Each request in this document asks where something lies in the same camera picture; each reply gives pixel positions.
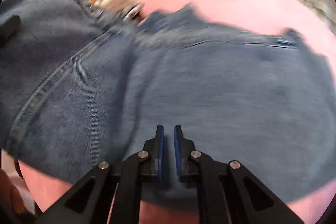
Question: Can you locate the blue denim jacket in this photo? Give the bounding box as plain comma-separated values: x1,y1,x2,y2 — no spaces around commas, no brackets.
1,0,335,210

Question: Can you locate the black white patterned folded garment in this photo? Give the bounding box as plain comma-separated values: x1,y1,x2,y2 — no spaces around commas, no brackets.
118,2,144,24

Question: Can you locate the pink bed blanket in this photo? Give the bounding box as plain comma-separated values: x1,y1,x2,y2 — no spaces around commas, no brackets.
15,0,336,224

